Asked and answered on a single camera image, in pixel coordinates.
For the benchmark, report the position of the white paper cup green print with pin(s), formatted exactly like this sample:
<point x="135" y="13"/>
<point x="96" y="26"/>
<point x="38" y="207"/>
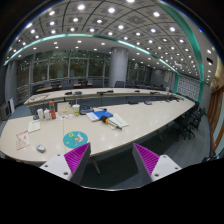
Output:
<point x="76" y="109"/>

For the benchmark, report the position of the long white conference table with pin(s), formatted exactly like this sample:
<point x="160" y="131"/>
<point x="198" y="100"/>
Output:
<point x="142" y="120"/>

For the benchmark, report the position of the white document under tool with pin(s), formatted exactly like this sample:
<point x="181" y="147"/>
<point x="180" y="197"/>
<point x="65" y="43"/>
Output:
<point x="119" y="121"/>

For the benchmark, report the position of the white paper sheet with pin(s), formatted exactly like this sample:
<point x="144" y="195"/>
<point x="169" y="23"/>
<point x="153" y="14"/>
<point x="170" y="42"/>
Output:
<point x="33" y="126"/>

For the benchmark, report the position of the blue folder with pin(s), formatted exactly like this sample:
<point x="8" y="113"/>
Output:
<point x="101" y="113"/>

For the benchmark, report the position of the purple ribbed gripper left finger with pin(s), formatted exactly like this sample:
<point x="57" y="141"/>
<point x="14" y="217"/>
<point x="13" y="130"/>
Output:
<point x="69" y="166"/>

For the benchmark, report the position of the round teal cartoon mouse pad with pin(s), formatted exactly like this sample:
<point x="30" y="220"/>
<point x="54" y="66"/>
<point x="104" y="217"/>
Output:
<point x="75" y="139"/>

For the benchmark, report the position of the rear curved conference table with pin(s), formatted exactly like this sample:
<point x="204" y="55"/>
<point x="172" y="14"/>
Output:
<point x="65" y="95"/>

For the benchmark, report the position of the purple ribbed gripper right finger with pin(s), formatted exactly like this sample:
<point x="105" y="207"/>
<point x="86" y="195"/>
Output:
<point x="151" y="166"/>

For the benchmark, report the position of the grey round pillar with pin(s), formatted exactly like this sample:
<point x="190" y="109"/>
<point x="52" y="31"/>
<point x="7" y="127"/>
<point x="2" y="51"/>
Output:
<point x="118" y="65"/>

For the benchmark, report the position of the black office chair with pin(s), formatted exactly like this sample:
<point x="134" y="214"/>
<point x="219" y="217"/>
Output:
<point x="189" y="120"/>

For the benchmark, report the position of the yellow black handled tool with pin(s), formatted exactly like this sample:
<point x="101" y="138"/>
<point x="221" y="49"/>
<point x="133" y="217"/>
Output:
<point x="107" y="121"/>

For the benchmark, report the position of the small grey computer mouse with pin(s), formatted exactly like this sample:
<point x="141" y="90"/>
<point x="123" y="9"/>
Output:
<point x="41" y="148"/>

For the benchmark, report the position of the red and white booklet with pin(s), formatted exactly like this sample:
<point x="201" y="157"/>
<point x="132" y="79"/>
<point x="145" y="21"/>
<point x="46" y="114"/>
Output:
<point x="22" y="140"/>

